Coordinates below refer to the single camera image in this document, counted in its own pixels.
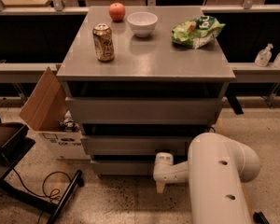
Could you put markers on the red apple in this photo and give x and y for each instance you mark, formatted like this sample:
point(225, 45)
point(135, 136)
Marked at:
point(117, 12)

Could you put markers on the cardboard box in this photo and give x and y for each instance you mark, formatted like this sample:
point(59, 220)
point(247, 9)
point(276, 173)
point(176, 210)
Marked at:
point(46, 113)

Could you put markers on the green chip bag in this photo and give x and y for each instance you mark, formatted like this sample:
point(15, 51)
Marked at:
point(197, 32)

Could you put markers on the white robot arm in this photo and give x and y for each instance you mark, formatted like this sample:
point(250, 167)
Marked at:
point(216, 169)

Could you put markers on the grey drawer cabinet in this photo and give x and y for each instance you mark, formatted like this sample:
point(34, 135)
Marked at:
point(150, 67)

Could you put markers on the grey middle drawer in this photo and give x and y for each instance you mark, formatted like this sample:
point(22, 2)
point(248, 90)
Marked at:
point(135, 145)

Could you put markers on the grey bottom drawer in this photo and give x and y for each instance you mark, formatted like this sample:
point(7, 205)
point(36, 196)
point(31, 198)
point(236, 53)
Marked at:
point(123, 167)

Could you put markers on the black object on floor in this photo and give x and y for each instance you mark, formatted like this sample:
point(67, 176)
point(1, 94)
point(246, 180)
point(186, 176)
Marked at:
point(259, 218)

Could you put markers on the grey top drawer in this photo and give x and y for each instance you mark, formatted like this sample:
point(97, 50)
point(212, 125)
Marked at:
point(144, 111)

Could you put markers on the black tray on stand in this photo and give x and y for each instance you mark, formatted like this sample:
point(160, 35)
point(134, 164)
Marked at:
point(12, 135)

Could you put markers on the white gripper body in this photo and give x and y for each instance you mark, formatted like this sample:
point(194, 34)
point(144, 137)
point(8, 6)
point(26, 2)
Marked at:
point(163, 171)

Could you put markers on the white bowl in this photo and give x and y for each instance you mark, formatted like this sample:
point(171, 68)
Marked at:
point(142, 23)

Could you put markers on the grey drawer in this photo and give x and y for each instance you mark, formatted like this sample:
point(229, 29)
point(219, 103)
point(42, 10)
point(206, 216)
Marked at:
point(123, 167)
point(135, 145)
point(144, 111)

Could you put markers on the black stand base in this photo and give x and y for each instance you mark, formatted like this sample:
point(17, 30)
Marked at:
point(52, 203)

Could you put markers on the gold soda can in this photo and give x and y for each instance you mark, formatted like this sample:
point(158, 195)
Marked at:
point(102, 37)

